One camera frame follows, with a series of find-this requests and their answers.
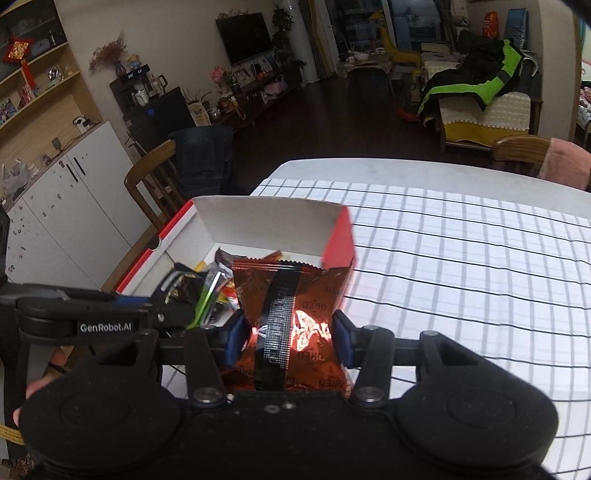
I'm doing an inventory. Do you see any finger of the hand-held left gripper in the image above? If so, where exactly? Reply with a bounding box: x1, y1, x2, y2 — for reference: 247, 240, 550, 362
111, 264, 206, 306
148, 302, 200, 330

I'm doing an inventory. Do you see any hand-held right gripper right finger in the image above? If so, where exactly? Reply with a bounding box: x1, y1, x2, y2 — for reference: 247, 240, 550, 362
332, 308, 485, 408

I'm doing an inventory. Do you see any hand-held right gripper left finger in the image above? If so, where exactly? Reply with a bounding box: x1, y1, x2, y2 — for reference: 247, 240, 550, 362
115, 310, 246, 408

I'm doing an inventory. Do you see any green snack packet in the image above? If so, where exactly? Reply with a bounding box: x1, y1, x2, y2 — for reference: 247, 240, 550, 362
185, 272, 227, 330

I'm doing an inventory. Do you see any black candy packet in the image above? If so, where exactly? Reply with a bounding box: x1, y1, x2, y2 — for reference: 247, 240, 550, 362
173, 263, 232, 324

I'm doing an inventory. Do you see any brown-orange foil snack packet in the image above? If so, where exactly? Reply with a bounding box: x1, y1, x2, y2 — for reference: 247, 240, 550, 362
219, 258, 356, 395

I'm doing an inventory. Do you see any red cardboard box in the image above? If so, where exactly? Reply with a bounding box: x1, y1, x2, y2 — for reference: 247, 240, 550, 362
113, 195, 356, 333

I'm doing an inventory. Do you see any person's left hand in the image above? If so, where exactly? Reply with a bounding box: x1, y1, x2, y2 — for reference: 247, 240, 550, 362
13, 347, 70, 428

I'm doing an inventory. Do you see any wooden chair with black seat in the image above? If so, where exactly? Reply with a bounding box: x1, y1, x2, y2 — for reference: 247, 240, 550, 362
124, 138, 195, 232

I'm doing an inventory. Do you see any white cabinet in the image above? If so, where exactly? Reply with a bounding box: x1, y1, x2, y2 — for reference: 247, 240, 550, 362
0, 120, 148, 291

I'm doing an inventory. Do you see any checkered white tablecloth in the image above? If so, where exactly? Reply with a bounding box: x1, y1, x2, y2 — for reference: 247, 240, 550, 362
157, 178, 591, 476

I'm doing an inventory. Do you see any black drinks cabinet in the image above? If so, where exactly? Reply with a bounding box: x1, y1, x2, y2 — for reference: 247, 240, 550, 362
110, 65, 195, 148

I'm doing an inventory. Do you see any dark television stand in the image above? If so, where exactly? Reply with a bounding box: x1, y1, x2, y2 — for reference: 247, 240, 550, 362
185, 65, 305, 134

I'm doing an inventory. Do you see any dried flower vase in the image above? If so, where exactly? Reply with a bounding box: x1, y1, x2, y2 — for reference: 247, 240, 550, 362
90, 37, 127, 77

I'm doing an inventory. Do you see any wooden chair with pink towel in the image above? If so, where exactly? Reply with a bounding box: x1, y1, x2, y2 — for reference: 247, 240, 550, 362
492, 135, 552, 178

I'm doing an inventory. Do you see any sofa with cream cover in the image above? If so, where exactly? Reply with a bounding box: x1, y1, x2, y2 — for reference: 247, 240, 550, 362
436, 90, 543, 151

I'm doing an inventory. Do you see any red knot ornament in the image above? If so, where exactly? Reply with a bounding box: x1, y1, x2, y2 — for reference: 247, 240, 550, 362
2, 39, 38, 88

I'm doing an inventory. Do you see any flat screen television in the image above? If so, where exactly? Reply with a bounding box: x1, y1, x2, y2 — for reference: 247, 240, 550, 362
215, 11, 273, 65

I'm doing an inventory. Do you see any low coffee table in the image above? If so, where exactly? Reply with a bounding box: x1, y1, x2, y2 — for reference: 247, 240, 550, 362
342, 48, 393, 88

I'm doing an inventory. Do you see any pink towel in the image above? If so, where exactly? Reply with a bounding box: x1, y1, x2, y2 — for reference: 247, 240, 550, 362
538, 137, 591, 192

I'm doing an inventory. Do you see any tall white air conditioner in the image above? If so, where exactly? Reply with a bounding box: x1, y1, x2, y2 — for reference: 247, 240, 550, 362
284, 0, 319, 86

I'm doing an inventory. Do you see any green house plant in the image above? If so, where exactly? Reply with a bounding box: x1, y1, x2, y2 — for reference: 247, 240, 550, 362
270, 4, 306, 70

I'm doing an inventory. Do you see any yellow giraffe toy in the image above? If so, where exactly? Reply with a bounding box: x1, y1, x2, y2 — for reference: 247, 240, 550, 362
369, 9, 423, 65

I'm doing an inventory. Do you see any black and green jacket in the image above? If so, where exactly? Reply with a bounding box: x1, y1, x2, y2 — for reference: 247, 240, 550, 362
418, 30, 541, 127

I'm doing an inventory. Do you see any blue bag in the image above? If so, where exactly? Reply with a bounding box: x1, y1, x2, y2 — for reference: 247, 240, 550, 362
503, 8, 529, 47

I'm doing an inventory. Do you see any wooden wall shelf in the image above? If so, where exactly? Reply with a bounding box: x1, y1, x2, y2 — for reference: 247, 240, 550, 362
0, 0, 105, 162

